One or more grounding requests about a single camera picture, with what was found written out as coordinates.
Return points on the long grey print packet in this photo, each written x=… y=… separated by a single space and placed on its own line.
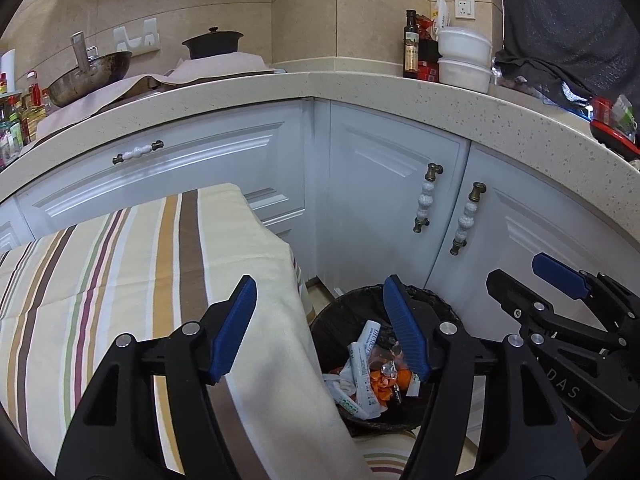
x=368 y=340

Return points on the black lidded pot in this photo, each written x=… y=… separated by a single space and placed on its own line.
x=212 y=45

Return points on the dark oil bottle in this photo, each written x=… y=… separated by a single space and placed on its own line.
x=410 y=47

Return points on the white kitchen cabinet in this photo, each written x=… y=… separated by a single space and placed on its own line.
x=375 y=160

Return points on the red black box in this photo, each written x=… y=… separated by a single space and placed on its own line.
x=428 y=57

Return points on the silver foil wrapper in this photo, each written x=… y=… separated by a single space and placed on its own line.
x=390 y=367

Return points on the white plastic container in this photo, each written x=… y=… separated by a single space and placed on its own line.
x=465 y=76
x=465 y=45

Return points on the steel wok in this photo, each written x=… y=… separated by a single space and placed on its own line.
x=90 y=77

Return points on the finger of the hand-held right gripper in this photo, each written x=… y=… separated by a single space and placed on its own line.
x=560 y=275
x=520 y=297

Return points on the beige stove cloth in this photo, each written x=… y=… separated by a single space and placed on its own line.
x=150 y=85

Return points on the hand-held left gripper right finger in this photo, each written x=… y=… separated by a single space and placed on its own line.
x=405 y=330

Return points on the black trash bin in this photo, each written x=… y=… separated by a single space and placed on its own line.
x=345 y=317

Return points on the group of seasoning bottles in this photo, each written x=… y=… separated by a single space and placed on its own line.
x=20 y=120

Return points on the white blue sachet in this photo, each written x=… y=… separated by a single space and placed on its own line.
x=335 y=382

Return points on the dark grey cloth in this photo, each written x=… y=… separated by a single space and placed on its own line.
x=565 y=20

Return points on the striped tablecloth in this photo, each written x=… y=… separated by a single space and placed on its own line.
x=125 y=270

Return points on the orange plastic bag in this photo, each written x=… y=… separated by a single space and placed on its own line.
x=382 y=385

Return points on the red basket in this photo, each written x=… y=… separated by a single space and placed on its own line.
x=615 y=137

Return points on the striped floor mat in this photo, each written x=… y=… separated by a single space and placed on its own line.
x=385 y=455

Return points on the white single wall socket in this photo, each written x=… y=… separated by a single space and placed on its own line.
x=465 y=8

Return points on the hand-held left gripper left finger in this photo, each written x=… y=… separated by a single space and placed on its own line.
x=232 y=330

